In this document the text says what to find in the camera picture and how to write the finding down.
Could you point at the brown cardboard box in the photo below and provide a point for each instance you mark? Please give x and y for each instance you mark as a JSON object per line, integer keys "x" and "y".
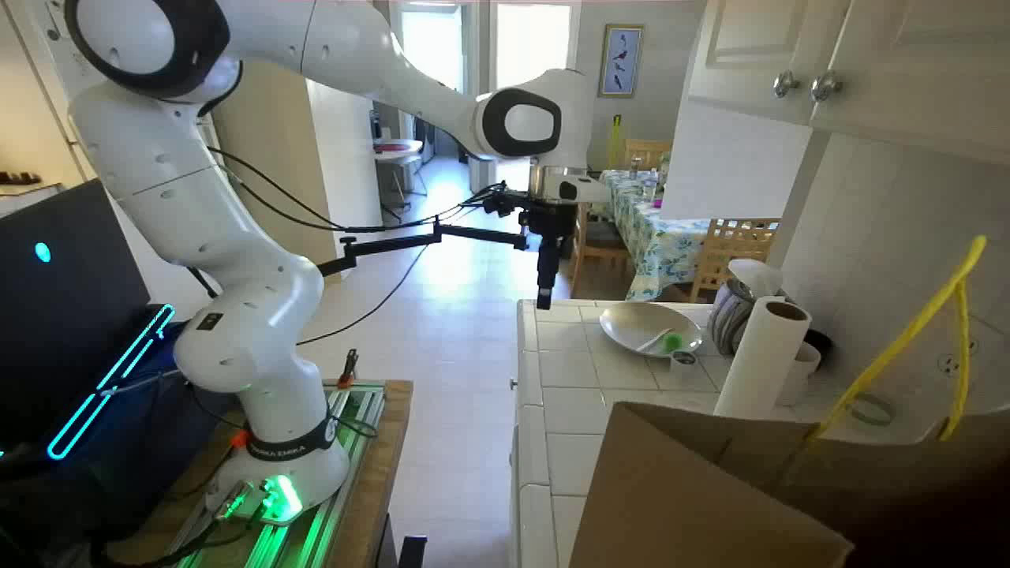
{"x": 694, "y": 494}

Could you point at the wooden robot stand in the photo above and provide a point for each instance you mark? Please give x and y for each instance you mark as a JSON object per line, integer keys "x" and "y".
{"x": 374, "y": 473}

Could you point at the black computer with cyan lights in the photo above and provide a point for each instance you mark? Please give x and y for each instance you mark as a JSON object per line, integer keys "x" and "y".
{"x": 63, "y": 304}

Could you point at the silver cabinet knob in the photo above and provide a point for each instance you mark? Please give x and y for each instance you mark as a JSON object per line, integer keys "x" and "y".
{"x": 788, "y": 82}
{"x": 823, "y": 87}

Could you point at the white paper towel roll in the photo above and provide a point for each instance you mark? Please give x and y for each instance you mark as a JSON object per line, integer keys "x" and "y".
{"x": 757, "y": 357}

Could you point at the framed blue picture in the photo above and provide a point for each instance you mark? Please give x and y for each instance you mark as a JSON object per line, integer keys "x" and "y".
{"x": 620, "y": 61}

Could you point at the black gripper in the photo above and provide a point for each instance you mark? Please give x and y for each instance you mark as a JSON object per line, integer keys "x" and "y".
{"x": 550, "y": 231}

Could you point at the black stereo camera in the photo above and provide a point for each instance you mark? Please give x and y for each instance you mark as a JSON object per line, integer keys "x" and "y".
{"x": 506, "y": 201}

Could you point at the white round plate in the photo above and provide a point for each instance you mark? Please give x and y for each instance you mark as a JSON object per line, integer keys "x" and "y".
{"x": 636, "y": 327}

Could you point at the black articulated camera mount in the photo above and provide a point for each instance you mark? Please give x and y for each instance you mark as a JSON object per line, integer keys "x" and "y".
{"x": 389, "y": 244}

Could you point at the green spiky ball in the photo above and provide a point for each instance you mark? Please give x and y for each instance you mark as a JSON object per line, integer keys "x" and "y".
{"x": 669, "y": 341}

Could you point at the green bottle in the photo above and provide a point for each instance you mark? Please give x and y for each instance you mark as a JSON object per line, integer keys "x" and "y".
{"x": 616, "y": 143}

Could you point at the table with floral tablecloth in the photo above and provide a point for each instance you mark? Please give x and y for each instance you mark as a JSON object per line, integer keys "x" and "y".
{"x": 657, "y": 246}

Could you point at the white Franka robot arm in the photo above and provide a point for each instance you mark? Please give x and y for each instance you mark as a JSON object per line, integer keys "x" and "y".
{"x": 160, "y": 160}

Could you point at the light wooden chair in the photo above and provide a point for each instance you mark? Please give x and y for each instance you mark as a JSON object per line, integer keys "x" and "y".
{"x": 733, "y": 246}

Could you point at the dark wooden chair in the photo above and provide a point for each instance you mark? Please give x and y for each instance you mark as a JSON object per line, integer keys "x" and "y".
{"x": 600, "y": 254}

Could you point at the white upper cabinet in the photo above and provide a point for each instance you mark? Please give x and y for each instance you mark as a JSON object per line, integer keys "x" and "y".
{"x": 902, "y": 52}

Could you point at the white mug with floral print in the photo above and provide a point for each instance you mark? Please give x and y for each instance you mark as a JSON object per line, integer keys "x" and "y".
{"x": 802, "y": 372}

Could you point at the glass patio door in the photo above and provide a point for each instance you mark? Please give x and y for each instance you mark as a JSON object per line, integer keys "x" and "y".
{"x": 531, "y": 43}

